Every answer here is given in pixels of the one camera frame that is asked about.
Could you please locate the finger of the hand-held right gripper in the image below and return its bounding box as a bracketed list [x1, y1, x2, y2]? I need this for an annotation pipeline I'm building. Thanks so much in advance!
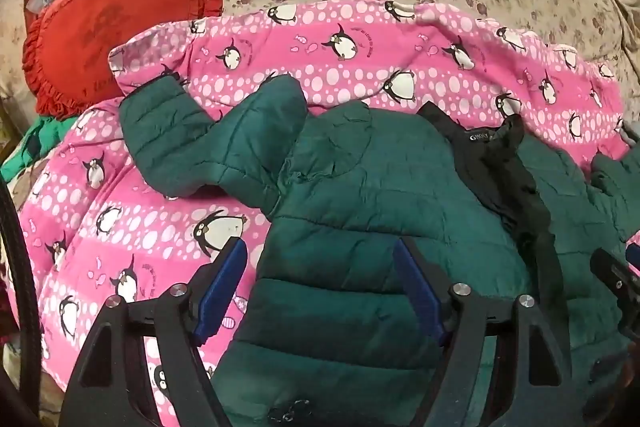
[590, 242, 640, 308]

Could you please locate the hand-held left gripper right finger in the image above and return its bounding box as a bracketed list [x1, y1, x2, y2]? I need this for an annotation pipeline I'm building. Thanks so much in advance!
[391, 236, 588, 427]

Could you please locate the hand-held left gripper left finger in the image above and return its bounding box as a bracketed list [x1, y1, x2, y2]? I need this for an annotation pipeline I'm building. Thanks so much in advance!
[59, 236, 249, 427]

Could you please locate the green puffer jacket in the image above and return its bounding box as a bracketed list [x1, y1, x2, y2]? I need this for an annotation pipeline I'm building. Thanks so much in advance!
[119, 74, 640, 427]

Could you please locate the pink penguin print blanket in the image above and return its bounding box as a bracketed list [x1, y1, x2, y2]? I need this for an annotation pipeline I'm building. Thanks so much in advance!
[5, 0, 632, 427]

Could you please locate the bright green cloth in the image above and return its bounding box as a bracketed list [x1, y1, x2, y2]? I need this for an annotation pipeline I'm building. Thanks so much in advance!
[0, 114, 81, 182]

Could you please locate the red ruffled pillow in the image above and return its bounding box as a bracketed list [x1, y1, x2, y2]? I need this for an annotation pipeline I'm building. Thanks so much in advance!
[22, 0, 224, 117]

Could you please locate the black cable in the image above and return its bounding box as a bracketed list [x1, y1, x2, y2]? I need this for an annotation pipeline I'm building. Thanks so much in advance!
[0, 180, 42, 427]

